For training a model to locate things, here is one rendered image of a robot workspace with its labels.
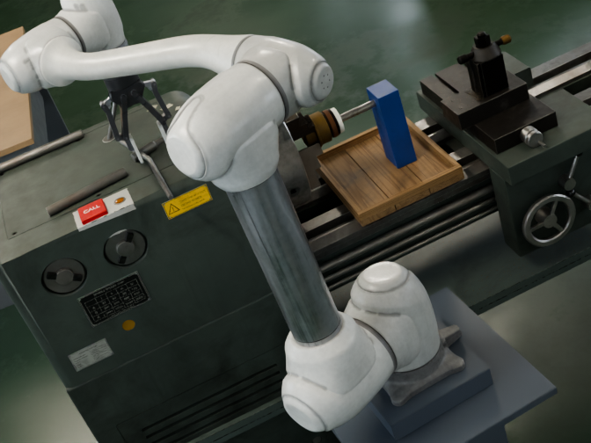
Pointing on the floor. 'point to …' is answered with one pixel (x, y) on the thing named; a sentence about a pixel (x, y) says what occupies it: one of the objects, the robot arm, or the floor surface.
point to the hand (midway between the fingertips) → (150, 143)
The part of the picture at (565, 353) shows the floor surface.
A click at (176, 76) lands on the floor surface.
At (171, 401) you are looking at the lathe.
